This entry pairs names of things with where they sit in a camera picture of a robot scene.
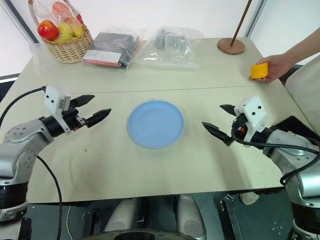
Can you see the person's bare forearm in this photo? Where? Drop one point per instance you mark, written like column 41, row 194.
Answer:
column 303, row 47

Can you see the grey rounded robot leg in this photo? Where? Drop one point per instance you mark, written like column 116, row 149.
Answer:
column 190, row 215
column 122, row 215

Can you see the white rounded shoe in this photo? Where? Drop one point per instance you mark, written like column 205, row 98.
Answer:
column 249, row 198

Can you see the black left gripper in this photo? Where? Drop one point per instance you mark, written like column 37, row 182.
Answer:
column 74, row 118

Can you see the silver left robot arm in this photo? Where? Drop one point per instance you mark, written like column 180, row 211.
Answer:
column 22, row 140

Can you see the light blue round plate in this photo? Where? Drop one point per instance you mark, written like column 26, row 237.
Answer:
column 156, row 124

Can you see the brown wooden pole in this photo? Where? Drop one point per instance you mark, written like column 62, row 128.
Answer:
column 241, row 21

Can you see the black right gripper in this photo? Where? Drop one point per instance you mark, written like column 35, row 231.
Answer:
column 238, row 125

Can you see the small clear plastic bag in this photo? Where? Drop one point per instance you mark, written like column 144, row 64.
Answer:
column 38, row 58

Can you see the woven wicker basket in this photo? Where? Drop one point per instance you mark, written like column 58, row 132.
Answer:
column 70, row 51

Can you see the flat black board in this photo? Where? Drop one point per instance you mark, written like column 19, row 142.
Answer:
column 295, row 125

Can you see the person's bare hand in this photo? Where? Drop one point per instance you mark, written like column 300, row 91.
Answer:
column 278, row 66

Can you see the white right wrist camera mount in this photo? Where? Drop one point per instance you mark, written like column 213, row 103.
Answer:
column 253, row 110

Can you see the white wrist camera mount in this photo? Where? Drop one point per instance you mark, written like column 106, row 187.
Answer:
column 253, row 110
column 53, row 96

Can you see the red apple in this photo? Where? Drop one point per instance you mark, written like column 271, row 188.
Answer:
column 47, row 30

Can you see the clear bag with grey items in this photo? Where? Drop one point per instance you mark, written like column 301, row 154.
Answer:
column 170, row 47

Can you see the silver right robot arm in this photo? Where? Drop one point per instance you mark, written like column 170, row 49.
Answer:
column 297, row 160

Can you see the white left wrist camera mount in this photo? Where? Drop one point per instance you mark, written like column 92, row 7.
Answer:
column 53, row 96

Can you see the white cushioned chair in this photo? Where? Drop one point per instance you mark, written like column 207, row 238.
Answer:
column 306, row 85

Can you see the round wooden stand base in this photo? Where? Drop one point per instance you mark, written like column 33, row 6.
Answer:
column 231, row 47

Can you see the large yellow fruit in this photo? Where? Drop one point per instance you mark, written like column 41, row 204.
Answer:
column 64, row 32

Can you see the yellow lemon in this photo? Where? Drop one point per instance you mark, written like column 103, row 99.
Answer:
column 78, row 31

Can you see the metal table leg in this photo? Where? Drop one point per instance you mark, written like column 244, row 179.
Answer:
column 231, row 217

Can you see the clear bag with dark cloth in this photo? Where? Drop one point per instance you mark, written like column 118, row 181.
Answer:
column 110, row 48

